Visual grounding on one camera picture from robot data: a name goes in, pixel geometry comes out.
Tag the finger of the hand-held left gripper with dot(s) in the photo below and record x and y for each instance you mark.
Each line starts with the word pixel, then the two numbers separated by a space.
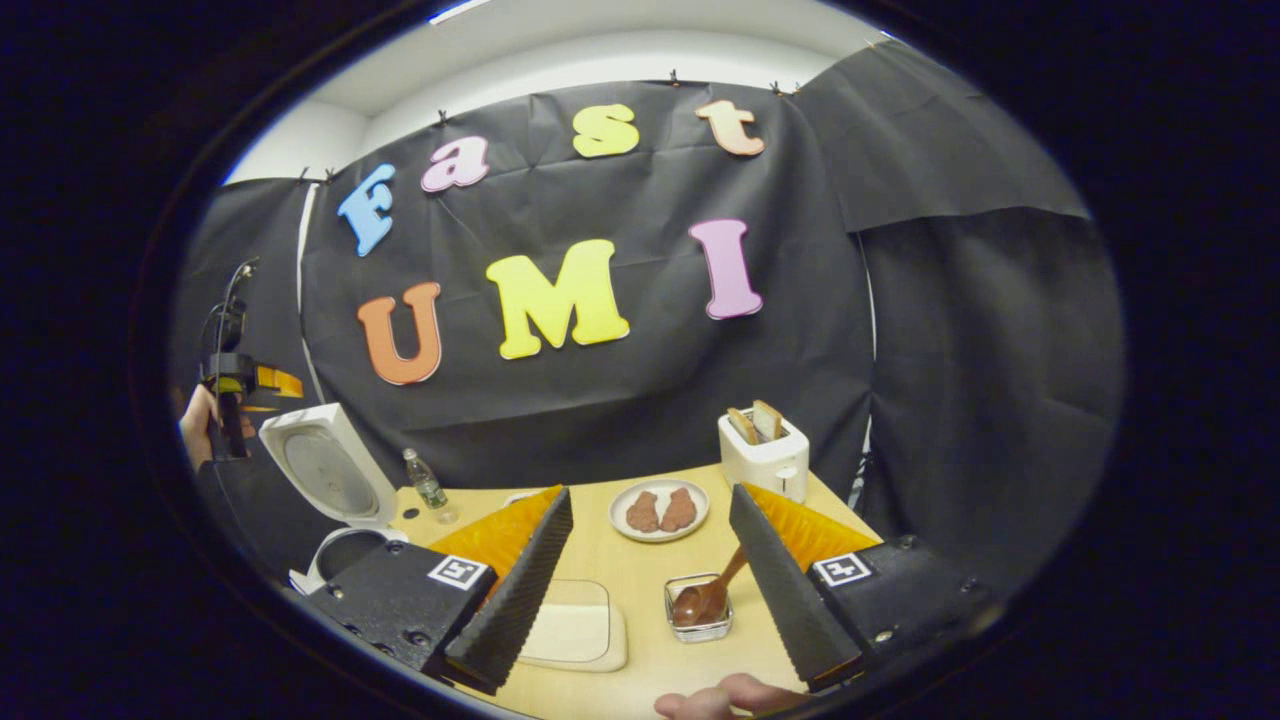
pixel 275 383

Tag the white toaster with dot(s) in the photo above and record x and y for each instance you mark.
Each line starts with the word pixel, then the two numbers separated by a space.
pixel 765 465

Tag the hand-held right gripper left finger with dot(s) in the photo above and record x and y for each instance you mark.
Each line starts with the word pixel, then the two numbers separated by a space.
pixel 515 600

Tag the white round plate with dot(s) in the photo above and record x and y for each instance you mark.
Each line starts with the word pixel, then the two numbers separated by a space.
pixel 617 512

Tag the toast slice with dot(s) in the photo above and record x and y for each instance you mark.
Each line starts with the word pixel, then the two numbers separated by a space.
pixel 742 427
pixel 768 420

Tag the white rice cooker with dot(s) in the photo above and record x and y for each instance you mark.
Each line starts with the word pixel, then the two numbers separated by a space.
pixel 330 470

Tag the small ceiling light panel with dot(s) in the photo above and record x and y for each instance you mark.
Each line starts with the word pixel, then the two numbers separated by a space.
pixel 458 10

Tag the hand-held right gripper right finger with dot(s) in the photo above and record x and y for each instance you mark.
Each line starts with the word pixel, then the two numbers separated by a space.
pixel 785 590

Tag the clear plastic water bottle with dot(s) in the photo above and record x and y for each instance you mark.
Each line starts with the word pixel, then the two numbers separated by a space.
pixel 428 487

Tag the brown wooden spoon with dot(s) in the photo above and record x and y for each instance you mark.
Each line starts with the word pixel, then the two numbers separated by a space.
pixel 700 605

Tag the brown meat piece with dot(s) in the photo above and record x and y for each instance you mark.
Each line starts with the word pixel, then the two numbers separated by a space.
pixel 643 512
pixel 679 510

